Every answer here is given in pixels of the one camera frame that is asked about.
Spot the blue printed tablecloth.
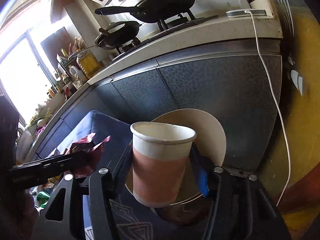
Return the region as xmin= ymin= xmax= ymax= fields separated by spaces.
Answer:
xmin=52 ymin=109 xmax=201 ymax=240

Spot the gas stove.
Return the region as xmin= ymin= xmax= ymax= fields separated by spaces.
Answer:
xmin=112 ymin=15 xmax=219 ymax=61

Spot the black frying pan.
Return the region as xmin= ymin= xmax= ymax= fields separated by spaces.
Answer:
xmin=94 ymin=0 xmax=195 ymax=23

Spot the green drink can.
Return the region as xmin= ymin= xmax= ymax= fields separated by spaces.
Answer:
xmin=36 ymin=191 xmax=50 ymax=208

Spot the pink foil wrapper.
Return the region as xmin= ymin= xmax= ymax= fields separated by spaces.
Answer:
xmin=64 ymin=132 xmax=111 ymax=178

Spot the white plastic jug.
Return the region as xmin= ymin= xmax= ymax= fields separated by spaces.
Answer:
xmin=69 ymin=66 xmax=87 ymax=83

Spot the pink white paper cup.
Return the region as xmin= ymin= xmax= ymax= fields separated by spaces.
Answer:
xmin=130 ymin=122 xmax=196 ymax=208

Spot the white charging cable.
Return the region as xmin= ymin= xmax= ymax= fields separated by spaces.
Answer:
xmin=245 ymin=10 xmax=292 ymax=207

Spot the white power bank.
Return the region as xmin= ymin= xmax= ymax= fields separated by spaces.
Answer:
xmin=226 ymin=9 xmax=267 ymax=18

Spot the black wok with spatula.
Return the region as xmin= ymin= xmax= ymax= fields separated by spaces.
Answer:
xmin=68 ymin=21 xmax=140 ymax=60

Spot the yellow cooking oil bottle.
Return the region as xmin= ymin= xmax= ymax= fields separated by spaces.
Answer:
xmin=76 ymin=53 xmax=103 ymax=79

